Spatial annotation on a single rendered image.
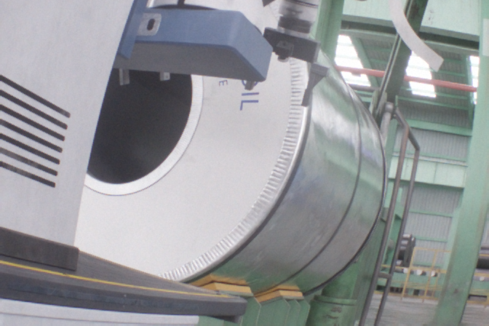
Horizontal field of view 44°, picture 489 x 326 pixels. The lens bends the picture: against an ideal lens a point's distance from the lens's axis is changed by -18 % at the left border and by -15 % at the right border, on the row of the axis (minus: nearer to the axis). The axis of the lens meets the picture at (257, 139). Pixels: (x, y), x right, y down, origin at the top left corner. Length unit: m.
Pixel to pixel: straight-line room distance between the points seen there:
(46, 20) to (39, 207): 0.20
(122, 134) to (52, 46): 2.00
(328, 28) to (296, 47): 6.47
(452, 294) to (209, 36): 5.56
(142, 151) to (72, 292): 2.18
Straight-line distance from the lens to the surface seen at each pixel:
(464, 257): 6.39
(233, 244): 1.93
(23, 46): 0.64
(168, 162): 2.05
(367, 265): 4.39
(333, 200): 2.38
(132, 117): 2.70
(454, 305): 6.38
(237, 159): 1.96
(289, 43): 1.56
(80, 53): 0.73
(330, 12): 8.12
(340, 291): 3.59
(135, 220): 2.08
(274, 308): 2.73
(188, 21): 1.00
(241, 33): 0.98
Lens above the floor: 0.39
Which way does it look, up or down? 10 degrees up
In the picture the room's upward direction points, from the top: 12 degrees clockwise
